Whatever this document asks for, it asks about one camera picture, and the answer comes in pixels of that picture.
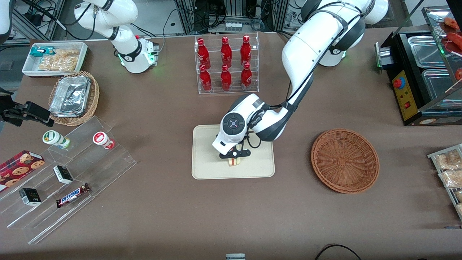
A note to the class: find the aluminium frame rack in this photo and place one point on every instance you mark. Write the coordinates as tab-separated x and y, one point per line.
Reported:
234	11

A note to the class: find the red fried food piece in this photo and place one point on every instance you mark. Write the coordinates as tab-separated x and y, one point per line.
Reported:
455	39
459	74
451	22

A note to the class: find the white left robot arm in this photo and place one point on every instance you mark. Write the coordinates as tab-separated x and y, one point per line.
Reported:
310	47

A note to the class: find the beige plastic tray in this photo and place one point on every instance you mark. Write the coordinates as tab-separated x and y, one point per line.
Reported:
205	162

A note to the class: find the black food warmer machine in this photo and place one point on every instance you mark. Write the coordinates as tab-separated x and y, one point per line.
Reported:
397	54

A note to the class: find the snickers chocolate bar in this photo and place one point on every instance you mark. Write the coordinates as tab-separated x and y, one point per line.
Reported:
72	195

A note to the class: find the white rectangular plastic bin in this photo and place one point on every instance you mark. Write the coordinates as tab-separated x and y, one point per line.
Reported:
29	66

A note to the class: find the triangular sandwich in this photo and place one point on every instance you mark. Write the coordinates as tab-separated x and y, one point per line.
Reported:
234	162

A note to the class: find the stacked aluminium foil containers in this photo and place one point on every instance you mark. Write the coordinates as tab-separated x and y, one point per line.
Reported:
70	95

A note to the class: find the round brown wicker basket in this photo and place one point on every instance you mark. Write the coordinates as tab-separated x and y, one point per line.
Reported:
344	160

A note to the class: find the clear bag of pastry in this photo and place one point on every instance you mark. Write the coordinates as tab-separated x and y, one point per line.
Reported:
451	178
447	160
458	195
460	208

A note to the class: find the teal snack packet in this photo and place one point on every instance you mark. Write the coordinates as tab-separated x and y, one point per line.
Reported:
39	51

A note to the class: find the clear acrylic bottle rack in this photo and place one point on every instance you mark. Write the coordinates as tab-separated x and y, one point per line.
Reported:
216	54

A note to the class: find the red cookie box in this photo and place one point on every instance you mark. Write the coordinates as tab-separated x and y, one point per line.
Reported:
18	168

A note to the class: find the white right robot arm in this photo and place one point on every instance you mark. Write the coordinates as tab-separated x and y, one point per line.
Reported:
126	43

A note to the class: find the small black white box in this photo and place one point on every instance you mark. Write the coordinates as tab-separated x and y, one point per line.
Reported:
30	196
63	174

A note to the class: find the white power strip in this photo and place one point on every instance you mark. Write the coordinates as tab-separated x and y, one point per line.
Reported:
234	26

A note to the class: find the red drink bottle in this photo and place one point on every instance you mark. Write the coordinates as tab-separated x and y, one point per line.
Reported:
245	50
205	80
226	79
246	77
203	54
226	52

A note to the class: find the small grey device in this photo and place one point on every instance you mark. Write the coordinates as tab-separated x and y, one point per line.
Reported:
235	256

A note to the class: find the red round knob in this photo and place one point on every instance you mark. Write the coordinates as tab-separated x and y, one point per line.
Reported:
399	83

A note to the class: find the red lid drink cup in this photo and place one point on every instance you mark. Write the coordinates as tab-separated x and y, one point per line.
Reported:
102	139

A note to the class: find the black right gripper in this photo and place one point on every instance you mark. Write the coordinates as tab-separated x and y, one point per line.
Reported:
18	112

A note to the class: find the steel warmer pan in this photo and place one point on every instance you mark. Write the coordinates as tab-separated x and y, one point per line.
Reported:
426	50
438	85

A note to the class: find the clear acrylic stepped stand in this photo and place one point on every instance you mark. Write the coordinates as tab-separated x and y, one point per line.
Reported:
108	166

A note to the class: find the oval light wicker basket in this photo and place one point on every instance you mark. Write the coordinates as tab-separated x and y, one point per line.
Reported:
94	97

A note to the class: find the green lid drink cup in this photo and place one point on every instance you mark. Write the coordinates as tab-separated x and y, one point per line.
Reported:
54	138

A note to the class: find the clear bag of crackers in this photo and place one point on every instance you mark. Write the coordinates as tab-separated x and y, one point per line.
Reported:
59	61

